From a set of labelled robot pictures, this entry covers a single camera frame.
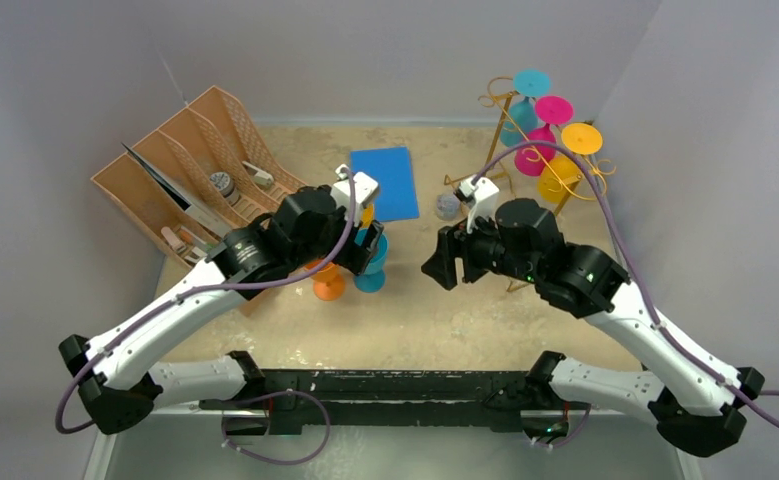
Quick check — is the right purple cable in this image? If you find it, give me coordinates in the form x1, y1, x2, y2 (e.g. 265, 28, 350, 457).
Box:
465, 140, 779, 452

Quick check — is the purple cable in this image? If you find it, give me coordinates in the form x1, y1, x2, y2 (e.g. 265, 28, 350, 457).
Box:
465, 140, 779, 452
54, 166, 358, 465

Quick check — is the pink desk file organizer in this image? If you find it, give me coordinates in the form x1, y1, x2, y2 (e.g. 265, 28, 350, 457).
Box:
91, 86, 304, 268

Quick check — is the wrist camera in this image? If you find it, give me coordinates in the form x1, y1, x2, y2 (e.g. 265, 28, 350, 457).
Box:
454, 177, 500, 234
330, 164, 380, 227

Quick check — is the blue rectangular card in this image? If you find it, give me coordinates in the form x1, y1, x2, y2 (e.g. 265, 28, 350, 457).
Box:
349, 146, 420, 223

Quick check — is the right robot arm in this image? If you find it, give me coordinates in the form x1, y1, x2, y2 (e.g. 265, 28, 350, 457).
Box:
421, 198, 764, 458

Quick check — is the teal wine glass front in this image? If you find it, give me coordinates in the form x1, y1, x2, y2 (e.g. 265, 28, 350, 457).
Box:
354, 234, 388, 293

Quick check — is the teal wine glass rear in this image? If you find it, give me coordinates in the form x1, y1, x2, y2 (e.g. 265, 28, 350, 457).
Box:
500, 69, 551, 147

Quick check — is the dark folder in organizer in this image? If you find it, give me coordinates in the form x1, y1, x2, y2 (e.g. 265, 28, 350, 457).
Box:
121, 143, 222, 236

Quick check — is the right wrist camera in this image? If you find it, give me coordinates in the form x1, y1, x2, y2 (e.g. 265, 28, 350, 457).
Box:
454, 177, 500, 234

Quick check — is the orange wine glass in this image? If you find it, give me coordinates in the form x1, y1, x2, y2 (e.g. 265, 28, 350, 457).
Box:
310, 263, 346, 301

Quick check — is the teal wine glass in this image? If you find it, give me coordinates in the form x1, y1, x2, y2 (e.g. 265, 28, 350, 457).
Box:
354, 234, 388, 293
500, 69, 551, 147

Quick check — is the yellow wine glass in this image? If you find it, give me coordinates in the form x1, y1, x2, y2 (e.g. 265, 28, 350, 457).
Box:
537, 122, 607, 204

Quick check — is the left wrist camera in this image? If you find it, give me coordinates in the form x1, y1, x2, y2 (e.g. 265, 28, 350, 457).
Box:
330, 164, 380, 227

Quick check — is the small clear glitter ball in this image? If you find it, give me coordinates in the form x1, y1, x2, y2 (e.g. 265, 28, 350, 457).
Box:
435, 193, 461, 221

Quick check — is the magenta wine glass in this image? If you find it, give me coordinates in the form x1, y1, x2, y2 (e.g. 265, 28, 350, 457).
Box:
514, 95, 574, 177

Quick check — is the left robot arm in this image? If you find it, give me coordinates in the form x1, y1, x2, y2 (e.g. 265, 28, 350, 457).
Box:
54, 175, 383, 434

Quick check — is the gold wire glass rack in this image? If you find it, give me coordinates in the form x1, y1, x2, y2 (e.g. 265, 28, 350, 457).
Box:
441, 75, 619, 294

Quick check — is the white stapler in organizer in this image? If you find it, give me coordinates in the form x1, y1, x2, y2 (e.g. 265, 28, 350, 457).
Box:
241, 161, 275, 188

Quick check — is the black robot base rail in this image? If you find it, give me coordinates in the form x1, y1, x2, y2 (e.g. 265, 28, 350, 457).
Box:
199, 353, 586, 443

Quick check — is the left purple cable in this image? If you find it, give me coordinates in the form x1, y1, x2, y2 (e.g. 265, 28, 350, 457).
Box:
54, 166, 358, 465

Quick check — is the yellow-orange wine glass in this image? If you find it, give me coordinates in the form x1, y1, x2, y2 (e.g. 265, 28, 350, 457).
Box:
359, 204, 375, 229

